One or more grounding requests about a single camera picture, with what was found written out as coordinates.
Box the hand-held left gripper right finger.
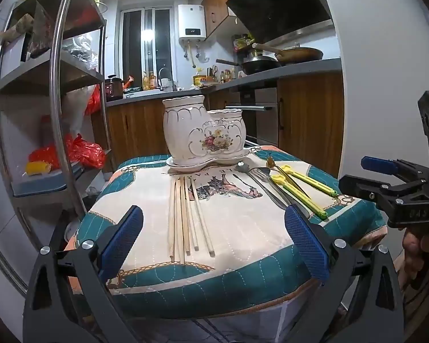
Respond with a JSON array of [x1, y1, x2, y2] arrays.
[[284, 205, 404, 343]]

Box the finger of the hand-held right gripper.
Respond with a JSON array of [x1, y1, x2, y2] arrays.
[[361, 156, 429, 186], [338, 174, 401, 208]]

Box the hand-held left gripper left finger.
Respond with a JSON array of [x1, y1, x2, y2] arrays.
[[23, 205, 144, 343]]

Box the yellow green plastic utensil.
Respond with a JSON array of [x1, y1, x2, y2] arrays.
[[279, 164, 339, 197], [270, 174, 329, 220]]

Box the wooden chopstick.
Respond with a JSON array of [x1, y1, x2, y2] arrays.
[[179, 178, 185, 263], [174, 180, 180, 256], [190, 179, 215, 257], [169, 180, 176, 261], [182, 178, 191, 256], [185, 182, 199, 251]]

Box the metal fork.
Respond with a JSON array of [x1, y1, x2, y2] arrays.
[[248, 169, 311, 218]]

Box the small gold spoon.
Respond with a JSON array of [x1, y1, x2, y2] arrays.
[[266, 155, 311, 199]]

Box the silver metal spoon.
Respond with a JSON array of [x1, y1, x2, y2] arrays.
[[236, 161, 288, 211]]

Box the white floral ceramic utensil holder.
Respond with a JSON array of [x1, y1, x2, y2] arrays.
[[162, 95, 247, 161]]

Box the person's right forearm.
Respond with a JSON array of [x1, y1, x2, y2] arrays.
[[402, 286, 429, 333]]

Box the person's right hand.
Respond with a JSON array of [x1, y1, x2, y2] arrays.
[[401, 227, 429, 292]]

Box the white bowls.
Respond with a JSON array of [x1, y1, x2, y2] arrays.
[[63, 218, 84, 245]]

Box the printed quilted cloth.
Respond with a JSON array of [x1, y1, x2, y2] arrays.
[[63, 145, 388, 318]]

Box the wooden kitchen base cabinets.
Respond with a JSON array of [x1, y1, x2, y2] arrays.
[[105, 57, 344, 181]]

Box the blue grey trays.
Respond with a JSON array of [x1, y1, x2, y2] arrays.
[[12, 164, 84, 198]]

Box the large red plastic bag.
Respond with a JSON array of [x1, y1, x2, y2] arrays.
[[29, 133, 107, 171]]

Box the white ceramic saucer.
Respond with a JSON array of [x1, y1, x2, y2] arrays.
[[165, 148, 251, 172]]

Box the yellow corn cob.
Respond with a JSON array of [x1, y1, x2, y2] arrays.
[[26, 161, 51, 176]]

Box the built-in oven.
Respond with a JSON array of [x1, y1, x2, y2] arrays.
[[225, 87, 280, 145]]

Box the brown frying pan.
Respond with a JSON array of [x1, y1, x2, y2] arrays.
[[252, 43, 324, 66]]

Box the clear container with red lid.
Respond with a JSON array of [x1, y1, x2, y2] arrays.
[[39, 114, 63, 148]]

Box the white plastic bag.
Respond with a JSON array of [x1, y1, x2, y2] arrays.
[[62, 86, 94, 133]]

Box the small red plastic bag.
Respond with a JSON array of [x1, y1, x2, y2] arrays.
[[84, 85, 103, 115]]

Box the dark red pressure cooker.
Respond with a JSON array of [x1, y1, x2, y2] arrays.
[[105, 75, 124, 101]]

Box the black wok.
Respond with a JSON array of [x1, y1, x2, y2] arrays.
[[216, 55, 281, 76]]

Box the amber oil bottles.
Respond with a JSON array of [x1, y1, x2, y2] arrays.
[[142, 71, 157, 91]]

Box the kitchen faucet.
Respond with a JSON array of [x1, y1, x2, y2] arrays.
[[158, 67, 176, 92]]

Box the metal shelf rack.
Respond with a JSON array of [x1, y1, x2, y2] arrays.
[[0, 0, 114, 295]]

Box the large yellow oil bottle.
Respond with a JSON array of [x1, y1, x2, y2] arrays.
[[192, 67, 208, 88]]

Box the spice packets on rack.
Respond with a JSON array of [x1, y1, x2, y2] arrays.
[[233, 33, 259, 53]]

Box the black range hood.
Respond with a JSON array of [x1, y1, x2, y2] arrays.
[[226, 0, 335, 42]]

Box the kitchen window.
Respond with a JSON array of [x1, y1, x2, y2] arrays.
[[120, 6, 174, 87]]

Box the white water heater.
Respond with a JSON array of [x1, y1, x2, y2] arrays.
[[178, 4, 206, 42]]

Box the wooden wall cabinet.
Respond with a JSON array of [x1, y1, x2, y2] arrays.
[[202, 0, 257, 41]]

